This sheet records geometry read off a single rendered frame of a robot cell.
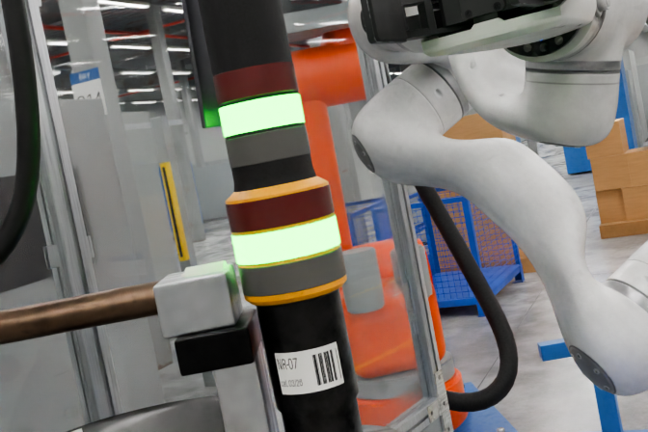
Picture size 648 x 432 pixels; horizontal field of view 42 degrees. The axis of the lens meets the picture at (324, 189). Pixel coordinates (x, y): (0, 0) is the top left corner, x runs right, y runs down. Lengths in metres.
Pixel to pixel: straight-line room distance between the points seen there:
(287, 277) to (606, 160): 9.28
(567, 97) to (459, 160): 0.38
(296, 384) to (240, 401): 0.02
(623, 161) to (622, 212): 0.56
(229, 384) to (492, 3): 0.31
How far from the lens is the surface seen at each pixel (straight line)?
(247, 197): 0.33
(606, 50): 0.70
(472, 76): 0.80
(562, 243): 1.02
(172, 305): 0.34
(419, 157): 1.06
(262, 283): 0.33
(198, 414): 0.52
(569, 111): 0.70
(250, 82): 0.33
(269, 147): 0.33
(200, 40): 0.36
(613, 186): 9.61
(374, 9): 0.53
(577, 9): 0.57
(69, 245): 1.15
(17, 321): 0.37
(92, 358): 1.17
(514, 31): 0.55
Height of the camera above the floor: 1.58
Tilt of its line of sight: 3 degrees down
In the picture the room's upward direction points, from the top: 11 degrees counter-clockwise
